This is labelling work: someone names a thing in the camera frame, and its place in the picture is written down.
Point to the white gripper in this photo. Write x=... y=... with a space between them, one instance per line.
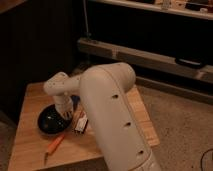
x=64 y=106

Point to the black ceramic bowl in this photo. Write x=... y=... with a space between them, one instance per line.
x=51 y=122

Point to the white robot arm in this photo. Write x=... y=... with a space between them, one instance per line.
x=102 y=90

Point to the blue small block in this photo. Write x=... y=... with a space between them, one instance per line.
x=76 y=100

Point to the white tube package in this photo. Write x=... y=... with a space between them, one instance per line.
x=81 y=123

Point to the vertical metal pole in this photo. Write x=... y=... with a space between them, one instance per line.
x=88 y=34

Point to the long grey case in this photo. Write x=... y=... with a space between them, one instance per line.
x=146 y=59

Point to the orange handled knife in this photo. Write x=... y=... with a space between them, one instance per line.
x=53 y=146

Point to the black case handle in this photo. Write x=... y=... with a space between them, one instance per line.
x=190 y=64

